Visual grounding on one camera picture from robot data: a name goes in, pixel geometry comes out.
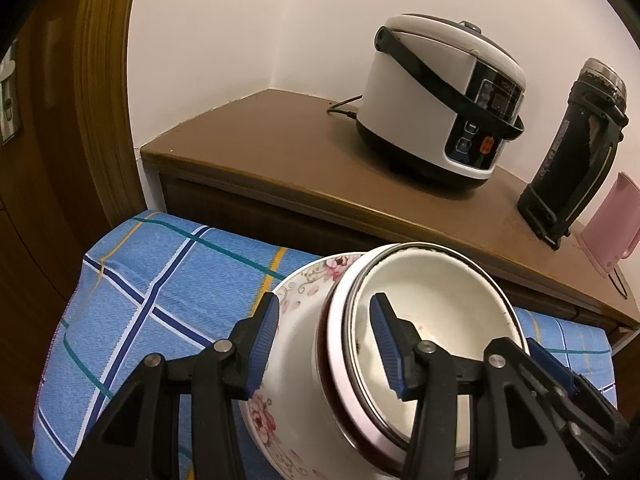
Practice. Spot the plain white plate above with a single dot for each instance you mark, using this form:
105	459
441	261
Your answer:
290	360

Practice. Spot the blue checkered cloth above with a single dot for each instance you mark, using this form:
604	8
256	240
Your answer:
150	335

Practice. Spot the stainless steel bowl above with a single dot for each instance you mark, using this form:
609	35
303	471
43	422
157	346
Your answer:
349	350

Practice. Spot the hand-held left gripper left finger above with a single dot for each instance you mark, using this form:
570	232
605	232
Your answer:
262	345

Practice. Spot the pink electric kettle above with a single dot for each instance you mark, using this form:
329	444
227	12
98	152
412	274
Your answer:
610	230

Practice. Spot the white and black rice cooker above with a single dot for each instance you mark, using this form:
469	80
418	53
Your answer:
410	110

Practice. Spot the brown wooden cabinet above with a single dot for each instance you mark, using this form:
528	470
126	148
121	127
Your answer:
300	160

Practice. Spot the wooden door frame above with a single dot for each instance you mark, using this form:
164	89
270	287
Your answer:
105	110

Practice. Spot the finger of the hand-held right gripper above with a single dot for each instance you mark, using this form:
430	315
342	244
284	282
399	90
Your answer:
555	367

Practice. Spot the wooden door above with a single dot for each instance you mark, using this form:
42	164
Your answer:
45	185

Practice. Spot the tall black thermos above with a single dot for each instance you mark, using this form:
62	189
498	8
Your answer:
565	175

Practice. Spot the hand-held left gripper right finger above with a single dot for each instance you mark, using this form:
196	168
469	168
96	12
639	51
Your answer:
392	345

